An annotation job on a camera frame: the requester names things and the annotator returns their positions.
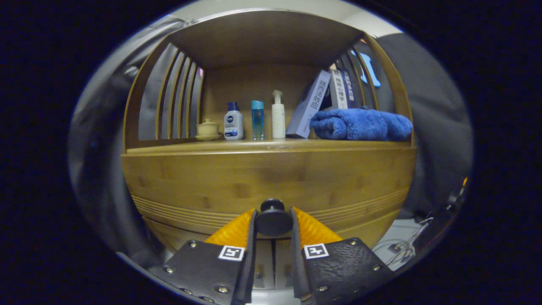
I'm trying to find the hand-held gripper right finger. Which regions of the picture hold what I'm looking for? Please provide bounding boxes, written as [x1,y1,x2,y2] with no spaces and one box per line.
[289,206,396,305]

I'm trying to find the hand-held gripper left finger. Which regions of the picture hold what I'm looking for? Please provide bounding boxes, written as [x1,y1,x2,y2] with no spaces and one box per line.
[148,208,258,305]

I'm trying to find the black drawer knob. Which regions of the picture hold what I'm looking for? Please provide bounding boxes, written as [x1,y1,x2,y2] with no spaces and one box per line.
[255,198,293,237]

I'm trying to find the wooden drawer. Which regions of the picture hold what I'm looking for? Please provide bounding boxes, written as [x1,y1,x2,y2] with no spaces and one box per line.
[122,148,418,250]

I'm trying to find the wooden countertop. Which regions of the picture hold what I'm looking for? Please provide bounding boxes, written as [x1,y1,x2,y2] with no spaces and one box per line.
[126,138,418,156]

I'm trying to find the wooden cabinet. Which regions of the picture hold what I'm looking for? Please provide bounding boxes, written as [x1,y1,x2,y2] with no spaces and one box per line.
[121,9,419,291]

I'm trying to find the white lotion bottle blue cap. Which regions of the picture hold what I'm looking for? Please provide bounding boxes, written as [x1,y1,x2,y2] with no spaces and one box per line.
[224,102,244,141]

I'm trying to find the cream lidded teacup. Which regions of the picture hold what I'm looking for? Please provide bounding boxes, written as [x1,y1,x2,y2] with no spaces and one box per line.
[195,118,222,141]

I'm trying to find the clear blue bottle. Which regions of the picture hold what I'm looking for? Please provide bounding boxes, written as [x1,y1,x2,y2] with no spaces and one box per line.
[251,100,265,141]

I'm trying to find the white pump bottle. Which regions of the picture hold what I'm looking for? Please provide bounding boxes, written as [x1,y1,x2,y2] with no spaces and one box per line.
[271,89,286,139]

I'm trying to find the blue folded towel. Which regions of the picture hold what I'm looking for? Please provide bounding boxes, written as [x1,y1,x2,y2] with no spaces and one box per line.
[310,108,413,142]

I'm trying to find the light purple book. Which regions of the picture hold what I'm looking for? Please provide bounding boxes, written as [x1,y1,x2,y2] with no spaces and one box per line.
[286,70,332,139]

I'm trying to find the white spine book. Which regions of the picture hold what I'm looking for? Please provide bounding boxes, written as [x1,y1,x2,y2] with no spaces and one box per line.
[330,69,348,110]

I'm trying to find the black clamp orange tip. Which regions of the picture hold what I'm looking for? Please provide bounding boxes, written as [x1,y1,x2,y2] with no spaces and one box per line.
[447,177,470,212]

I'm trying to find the dark blue book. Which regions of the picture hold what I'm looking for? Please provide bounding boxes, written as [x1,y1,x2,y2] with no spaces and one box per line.
[342,68,357,109]

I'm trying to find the black backdrop cloth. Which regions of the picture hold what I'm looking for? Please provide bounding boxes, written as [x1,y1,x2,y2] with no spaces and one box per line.
[68,15,474,272]

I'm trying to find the white cables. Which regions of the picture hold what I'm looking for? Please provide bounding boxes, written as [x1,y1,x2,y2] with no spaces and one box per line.
[373,216,434,267]

